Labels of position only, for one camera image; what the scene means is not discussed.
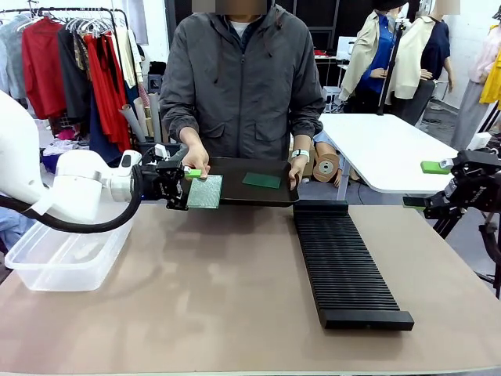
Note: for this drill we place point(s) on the green-tipped left gripper finger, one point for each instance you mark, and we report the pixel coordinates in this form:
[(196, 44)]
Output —
[(194, 172), (178, 204)]

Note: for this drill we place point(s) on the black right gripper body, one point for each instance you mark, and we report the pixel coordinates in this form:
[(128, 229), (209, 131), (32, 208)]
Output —
[(473, 180)]

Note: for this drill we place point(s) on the green-tipped right gripper finger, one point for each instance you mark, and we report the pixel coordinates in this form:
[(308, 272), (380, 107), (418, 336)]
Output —
[(432, 167), (420, 203)]

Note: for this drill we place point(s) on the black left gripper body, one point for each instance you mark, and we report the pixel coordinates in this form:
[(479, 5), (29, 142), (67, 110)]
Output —
[(169, 184)]

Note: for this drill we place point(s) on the light green PCB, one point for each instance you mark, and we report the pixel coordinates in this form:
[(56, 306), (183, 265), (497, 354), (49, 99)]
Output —
[(205, 192)]

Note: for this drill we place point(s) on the black plastic tray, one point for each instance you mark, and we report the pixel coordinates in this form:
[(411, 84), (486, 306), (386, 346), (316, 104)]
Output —
[(242, 196)]

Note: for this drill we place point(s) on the dark green PCB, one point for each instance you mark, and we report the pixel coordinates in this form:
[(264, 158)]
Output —
[(261, 181)]

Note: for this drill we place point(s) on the person's right forearm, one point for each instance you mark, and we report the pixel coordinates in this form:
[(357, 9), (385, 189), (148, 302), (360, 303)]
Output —
[(180, 117)]

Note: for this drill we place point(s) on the person's left forearm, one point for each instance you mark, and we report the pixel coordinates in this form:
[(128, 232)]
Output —
[(307, 125)]

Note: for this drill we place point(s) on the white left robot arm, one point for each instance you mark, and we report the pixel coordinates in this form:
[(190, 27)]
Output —
[(74, 184)]

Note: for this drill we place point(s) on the person's right hand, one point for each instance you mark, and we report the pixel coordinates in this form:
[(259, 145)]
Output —
[(195, 156)]

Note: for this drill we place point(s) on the person's left hand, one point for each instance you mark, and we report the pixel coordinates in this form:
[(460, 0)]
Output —
[(297, 172)]

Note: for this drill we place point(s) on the white folding table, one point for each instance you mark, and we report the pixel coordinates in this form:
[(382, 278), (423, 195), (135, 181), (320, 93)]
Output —
[(383, 152)]

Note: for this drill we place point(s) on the grey paper roll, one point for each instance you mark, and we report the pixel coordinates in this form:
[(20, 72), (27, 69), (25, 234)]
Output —
[(155, 115)]

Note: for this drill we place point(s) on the beige paper roll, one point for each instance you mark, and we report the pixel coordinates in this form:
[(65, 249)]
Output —
[(131, 121)]

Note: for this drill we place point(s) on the black slotted PCB rack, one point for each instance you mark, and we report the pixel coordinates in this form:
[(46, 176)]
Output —
[(344, 266)]

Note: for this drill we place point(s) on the brown cardboard spool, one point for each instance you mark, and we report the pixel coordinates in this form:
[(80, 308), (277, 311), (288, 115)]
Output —
[(326, 166)]

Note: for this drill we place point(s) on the mannequin with yellow garment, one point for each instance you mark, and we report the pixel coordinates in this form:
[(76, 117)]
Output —
[(481, 78)]

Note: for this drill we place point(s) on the person in grey jacket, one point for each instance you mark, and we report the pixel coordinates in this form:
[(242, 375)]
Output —
[(242, 78)]

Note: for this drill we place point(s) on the black tripod pole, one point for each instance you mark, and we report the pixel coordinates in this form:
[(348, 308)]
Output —
[(391, 66)]

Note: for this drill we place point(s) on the mannequin with cream jacket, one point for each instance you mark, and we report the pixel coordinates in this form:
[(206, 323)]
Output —
[(422, 58)]

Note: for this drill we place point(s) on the white wrist watch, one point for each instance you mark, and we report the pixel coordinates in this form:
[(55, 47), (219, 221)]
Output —
[(301, 154)]

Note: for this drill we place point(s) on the pile of clothes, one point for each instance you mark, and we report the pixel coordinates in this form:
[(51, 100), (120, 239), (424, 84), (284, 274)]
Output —
[(64, 147)]

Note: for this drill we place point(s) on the red long garment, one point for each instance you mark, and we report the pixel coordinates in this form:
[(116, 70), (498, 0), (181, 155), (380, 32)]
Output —
[(105, 90)]

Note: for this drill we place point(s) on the clear plastic box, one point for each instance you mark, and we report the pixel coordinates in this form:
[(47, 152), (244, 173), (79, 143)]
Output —
[(66, 258)]

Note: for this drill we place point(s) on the mannequin with beige coat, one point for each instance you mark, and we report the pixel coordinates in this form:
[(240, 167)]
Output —
[(370, 55)]

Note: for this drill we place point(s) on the cream hanging garment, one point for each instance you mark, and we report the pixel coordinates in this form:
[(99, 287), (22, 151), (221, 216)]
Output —
[(127, 55)]

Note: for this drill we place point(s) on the black hanging garment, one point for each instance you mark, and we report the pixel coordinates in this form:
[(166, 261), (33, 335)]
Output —
[(74, 74)]

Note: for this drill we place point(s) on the black clothes rack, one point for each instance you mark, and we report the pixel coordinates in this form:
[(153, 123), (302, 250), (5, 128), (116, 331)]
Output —
[(117, 23)]

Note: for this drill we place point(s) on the red dress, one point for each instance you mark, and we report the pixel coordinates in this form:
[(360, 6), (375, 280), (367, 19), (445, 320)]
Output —
[(43, 66)]

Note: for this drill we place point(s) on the grey-blue hanging garment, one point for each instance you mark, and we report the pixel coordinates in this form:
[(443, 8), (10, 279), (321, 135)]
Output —
[(11, 58)]

